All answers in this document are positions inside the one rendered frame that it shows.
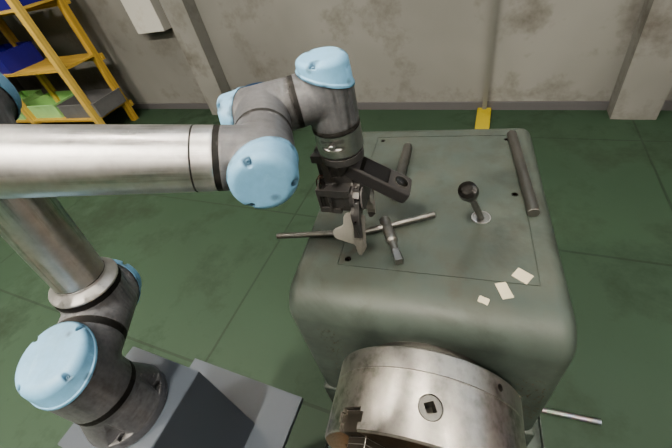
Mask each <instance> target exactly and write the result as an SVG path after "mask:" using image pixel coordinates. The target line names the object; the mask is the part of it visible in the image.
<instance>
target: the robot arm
mask: <svg viewBox="0 0 672 448"><path fill-rule="evenodd" d="M295 67H296V70H295V73H294V74H291V75H289V76H286V77H282V78H278V79H274V80H270V81H266V82H262V83H258V84H254V85H250V86H247V87H245V86H242V87H238V88H236V89H235V90H233V91H230V92H227V93H224V94H221V95H220V96H219V97H218V99H217V109H218V112H217V113H218V117H219V120H220V123H221V125H163V124H17V122H16V120H17V119H18V118H19V117H20V114H21V108H22V101H21V98H20V95H19V93H18V91H17V90H16V88H15V87H14V85H13V84H12V83H11V82H10V81H9V80H8V79H7V78H6V77H5V76H4V75H3V74H2V73H0V236H1V237H2V238H3V239H4V240H5V241H6V242H7V243H8V244H9V245H10V246H11V247H12V248H13V249H14V250H15V251H16V252H17V253H18V254H19V255H20V257H21V258H22V259H23V260H24V261H25V262H26V263H27V264H28V265H29V266H30V267H31V268H32V269H33V270H34V271H35V272H36V273H37V274H38V275H39V276H40V277H41V278H42V279H43V280H44V281H45V282H46V283H47V285H48V286H49V287H50V289H49V292H48V299H49V302H50V303H51V304H52V305H53V306H54V307H55V308H56V309H57V310H58V311H59V312H60V314H61V317H60V319H59V321H58V323H57V324H56V325H54V326H52V327H50V328H48V329H47V330H45V331H44V332H43V333H41V334H40V335H39V336H38V340H37V341H36V342H32V343H31V344H30V345H29V346H28V348H27V349H26V350H25V352H24V354H23V355H22V357H21V359H20V361H19V363H18V366H17V369H16V373H15V386H16V389H17V391H18V392H19V394H20V395H21V396H22V397H23V398H24V399H26V400H28V401H30V403H31V404H32V405H34V406H35V407H37V408H39V409H41V410H46V411H49V412H52V413H54V414H56V415H58V416H60V417H62V418H64V419H67V420H69V421H71V422H73V423H75V424H77V425H79V426H80V428H81V430H82V432H83V433H84V435H85V437H86V438H87V440H88V442H89V443H90V444H91V445H93V446H94V447H96V448H127V447H129V446H131V445H132V444H134V443H135V442H137V441H138V440H139V439H141V438H142V437H143V436H144V435H145V434H146V433H147V432H148V431H149V430H150V429H151V427H152V426H153V425H154V423H155V422H156V421H157V419H158V417H159V416H160V414H161V412H162V410H163V408H164V405H165V402H166V398H167V393H168V385H167V380H166V377H165V376H164V374H163V373H162V372H161V371H160V370H159V369H157V368H156V367H155V366H153V365H150V364H146V363H140V362H133V361H130V360H128V359H127V358H126V357H124V356H123V355H122V350H123V347H124V344H125V340H126V337H127V334H128V331H129V327H130V324H131V321H132V318H133V314H134V311H135V308H136V305H137V303H138V301H139V299H140V295H141V285H142V282H141V277H140V275H139V273H138V272H137V271H136V269H135V268H133V267H132V266H131V265H129V264H123V261H120V260H117V259H111V258H108V257H100V256H99V255H98V253H97V252H96V251H95V249H94V248H93V247H92V245H91V244H90V243H89V241H88V240H87V238H86V237H85V236H84V234H83V233H82V232H81V230H80V229H79V228H78V226H77V225H76V224H75V222H74V221H73V219H72V218H71V217H70V215H69V214H68V213H67V211H66V210H65V209H64V207H63V206H62V205H61V203H60V202H59V201H58V199H57V198H56V197H72V196H101V195H129V194H158V193H187V192H215V191H231V193H232V194H233V196H234V197H235V198H236V199H237V200H238V201H239V202H241V203H242V204H244V205H249V206H252V207H254V208H257V209H268V208H273V207H276V206H279V205H281V204H283V203H284V202H286V201H287V200H288V199H289V198H290V197H291V196H292V195H293V194H294V192H295V190H296V188H297V185H298V181H299V170H298V165H299V157H298V153H297V150H296V148H295V143H294V137H293V130H297V129H300V128H304V127H306V126H309V125H311V127H312V130H313V133H314V136H315V140H316V146H315V149H314V152H313V153H312V154H311V156H310V159H311V162H312V163H316V164H317V167H318V171H319V174H320V175H318V178H317V179H318V182H317V179H316V186H317V187H316V189H315V192H316V196H317V199H318V202H319V206H320V209H321V212H331V213H340V214H342V212H343V211H351V212H347V213H345V215H344V217H343V225H342V226H339V227H337V228H335V229H334V230H333V235H334V237H335V238H336V239H339V240H342V241H345V242H348V243H351V244H354V245H355V246H356V249H357V252H358V254H359V255H363V253H364V251H365V250H366V248H367V243H366V232H365V223H366V221H365V216H364V215H363V211H362V210H365V209H366V208H367V211H368V215H369V217H373V216H374V215H375V213H376V209H375V198H374V190H375V191H377V192H379V193H381V194H383V195H385V196H387V197H389V198H391V199H393V200H396V201H398V202H400V203H404V202H405V201H406V200H407V199H408V198H409V196H410V190H411V184H412V180H411V178H409V177H407V176H405V175H403V174H401V173H398V172H396V171H394V170H392V169H390V168H388V167H386V166H384V165H382V164H380V163H378V162H376V161H374V160H372V159H370V158H368V157H366V156H364V149H363V144H364V141H363V134H362V128H361V122H360V118H359V111H358V105H357V99H356V93H355V86H354V85H355V80H354V78H353V75H352V70H351V66H350V61H349V56H348V54H347V53H346V52H345V51H344V50H343V49H341V48H338V47H330V46H329V47H320V48H316V49H312V50H310V51H309V52H305V53H303V54H301V55H300V56H299V57H298V58H297V60H296V62H295ZM319 176H320V178H319ZM321 182H322V183H321ZM317 183H318V185H317ZM320 184H321V185H320Z"/></svg>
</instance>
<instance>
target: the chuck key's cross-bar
mask: <svg viewBox="0 0 672 448"><path fill-rule="evenodd" d="M435 216H436V215H435V212H430V213H426V214H422V215H418V216H414V217H410V218H406V219H402V220H398V221H394V222H391V224H392V226H393V228H394V227H398V226H402V225H406V224H410V223H414V222H418V221H422V220H426V219H430V218H434V217H435ZM378 231H382V225H378V226H374V227H370V228H365V232H366V234H370V233H374V232H378ZM325 236H334V235H333V230H330V231H311V232H293V233H277V234H276V238H277V239H284V238H305V237H325Z"/></svg>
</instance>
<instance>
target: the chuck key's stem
mask: <svg viewBox="0 0 672 448"><path fill-rule="evenodd" d="M379 221H380V224H381V225H382V230H383V233H384V236H385V240H386V243H387V244H389V245H390V248H391V251H392V255H393V258H394V261H395V264H396V265H398V264H402V263H403V259H402V256H401V253H400V250H399V248H398V246H397V243H396V242H397V237H396V234H395V231H394V229H393V226H392V224H391V220H390V218H389V217H388V216H383V217H381V218H380V220H379Z"/></svg>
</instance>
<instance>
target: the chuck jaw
mask: <svg viewBox="0 0 672 448"><path fill-rule="evenodd" d="M362 415H363V413H362V412H361V411H360V410H347V413H346V414H344V416H343V421H342V423H344V427H343V433H346V434H348V435H349V436H352V437H349V440H348V445H347V448H386V447H384V446H382V445H380V444H378V443H377V442H375V441H373V440H371V439H369V438H367V437H366V436H364V435H362V434H360V433H358V432H357V429H356V428H357V423H358V422H361V420H362Z"/></svg>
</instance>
